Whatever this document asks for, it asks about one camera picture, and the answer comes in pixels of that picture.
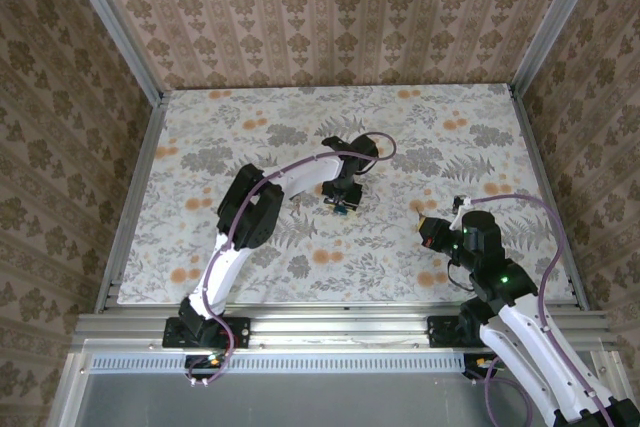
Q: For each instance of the blue padlock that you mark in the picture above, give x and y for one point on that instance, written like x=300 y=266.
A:
x=340 y=208

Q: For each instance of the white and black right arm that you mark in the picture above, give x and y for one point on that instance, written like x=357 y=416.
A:
x=525 y=347

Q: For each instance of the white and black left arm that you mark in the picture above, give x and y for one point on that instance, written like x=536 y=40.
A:
x=250 y=207

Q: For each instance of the floral print tablecloth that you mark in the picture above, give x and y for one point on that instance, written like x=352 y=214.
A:
x=350 y=277

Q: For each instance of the small black electronics board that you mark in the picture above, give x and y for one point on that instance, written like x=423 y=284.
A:
x=482 y=366
x=205 y=364

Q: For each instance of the grey metal lower panel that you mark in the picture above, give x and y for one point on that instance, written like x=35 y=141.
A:
x=325 y=402

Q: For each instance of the aluminium side rail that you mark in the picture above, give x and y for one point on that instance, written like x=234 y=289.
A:
x=548 y=197
x=132 y=207

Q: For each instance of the long aluminium base rail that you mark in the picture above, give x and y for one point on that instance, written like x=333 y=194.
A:
x=340 y=327

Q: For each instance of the aluminium frame post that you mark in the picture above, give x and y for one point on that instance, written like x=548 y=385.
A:
x=557 y=22
x=112 y=27

